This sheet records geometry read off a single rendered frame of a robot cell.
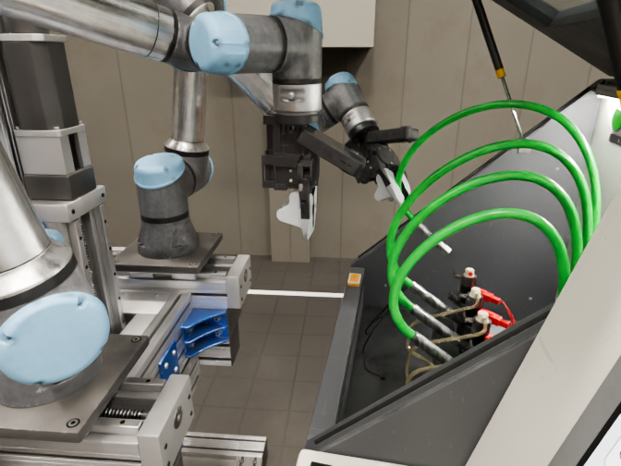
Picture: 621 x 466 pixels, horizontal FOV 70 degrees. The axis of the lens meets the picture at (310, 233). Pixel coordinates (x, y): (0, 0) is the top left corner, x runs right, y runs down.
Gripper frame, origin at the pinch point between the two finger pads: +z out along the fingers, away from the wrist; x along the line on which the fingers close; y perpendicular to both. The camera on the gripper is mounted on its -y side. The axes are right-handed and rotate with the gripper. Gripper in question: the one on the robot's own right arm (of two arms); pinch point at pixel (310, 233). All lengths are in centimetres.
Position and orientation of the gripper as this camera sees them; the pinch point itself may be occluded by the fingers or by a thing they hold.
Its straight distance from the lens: 76.6
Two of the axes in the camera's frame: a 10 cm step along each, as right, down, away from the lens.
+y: -9.8, -0.7, 1.8
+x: -1.9, 3.6, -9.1
